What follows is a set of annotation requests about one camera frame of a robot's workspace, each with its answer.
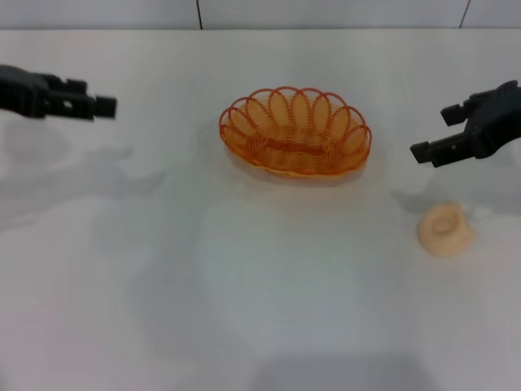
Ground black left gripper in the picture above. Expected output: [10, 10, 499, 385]
[0, 64, 118, 122]

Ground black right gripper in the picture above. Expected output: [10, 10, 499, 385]
[409, 80, 521, 169]

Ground beige round bun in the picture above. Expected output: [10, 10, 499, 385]
[418, 202, 478, 258]

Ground orange woven plastic basket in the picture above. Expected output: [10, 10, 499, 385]
[218, 85, 374, 178]

